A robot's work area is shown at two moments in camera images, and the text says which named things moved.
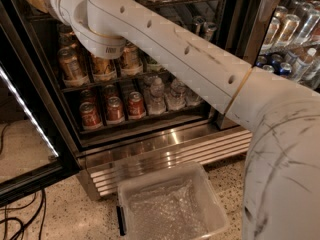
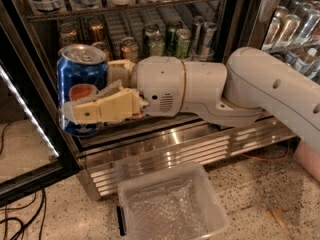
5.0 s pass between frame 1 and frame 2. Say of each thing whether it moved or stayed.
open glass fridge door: stayed
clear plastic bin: stayed
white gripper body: moved
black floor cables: stayed
